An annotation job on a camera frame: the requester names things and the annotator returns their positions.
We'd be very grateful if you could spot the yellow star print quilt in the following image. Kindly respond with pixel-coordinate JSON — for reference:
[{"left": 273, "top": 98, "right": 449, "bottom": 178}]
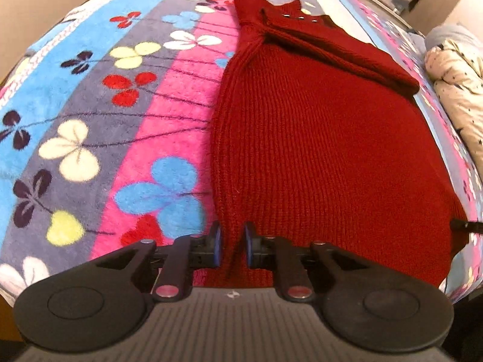
[{"left": 424, "top": 38, "right": 483, "bottom": 152}]

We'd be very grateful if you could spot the grey pillow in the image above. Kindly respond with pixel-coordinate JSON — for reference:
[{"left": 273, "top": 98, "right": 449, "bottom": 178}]
[{"left": 424, "top": 23, "right": 481, "bottom": 50}]

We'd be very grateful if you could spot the floral striped bed blanket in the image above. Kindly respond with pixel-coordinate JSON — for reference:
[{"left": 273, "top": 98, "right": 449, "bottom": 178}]
[{"left": 0, "top": 0, "right": 483, "bottom": 307}]

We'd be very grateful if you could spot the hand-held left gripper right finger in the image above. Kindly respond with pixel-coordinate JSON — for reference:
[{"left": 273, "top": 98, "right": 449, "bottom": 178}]
[{"left": 243, "top": 222, "right": 375, "bottom": 304}]

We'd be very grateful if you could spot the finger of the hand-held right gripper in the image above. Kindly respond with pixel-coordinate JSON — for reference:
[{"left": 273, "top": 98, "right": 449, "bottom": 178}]
[{"left": 450, "top": 219, "right": 483, "bottom": 233}]

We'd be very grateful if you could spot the red knit sweater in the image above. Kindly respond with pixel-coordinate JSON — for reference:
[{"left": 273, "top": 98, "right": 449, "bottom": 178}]
[{"left": 206, "top": 0, "right": 469, "bottom": 292}]

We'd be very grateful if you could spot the brown wooden cabinet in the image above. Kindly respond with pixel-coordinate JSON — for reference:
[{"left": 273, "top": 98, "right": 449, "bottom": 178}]
[{"left": 405, "top": 0, "right": 483, "bottom": 37}]

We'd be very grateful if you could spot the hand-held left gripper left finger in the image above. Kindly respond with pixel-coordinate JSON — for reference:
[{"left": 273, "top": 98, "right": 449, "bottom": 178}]
[{"left": 90, "top": 222, "right": 223, "bottom": 304}]

